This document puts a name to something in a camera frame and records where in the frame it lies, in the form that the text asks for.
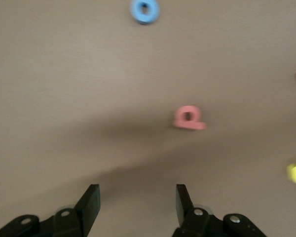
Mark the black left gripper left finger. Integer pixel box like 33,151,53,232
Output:
0,184,101,237

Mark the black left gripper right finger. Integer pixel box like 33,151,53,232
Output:
172,184,267,237

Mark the pink foam letter d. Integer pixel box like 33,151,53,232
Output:
172,105,207,131

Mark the blue foam letter o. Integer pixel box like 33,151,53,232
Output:
129,0,160,25

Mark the brown table cover sheet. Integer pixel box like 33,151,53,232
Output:
0,0,296,237

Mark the yellow foam letter u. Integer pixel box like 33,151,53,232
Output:
286,160,296,184

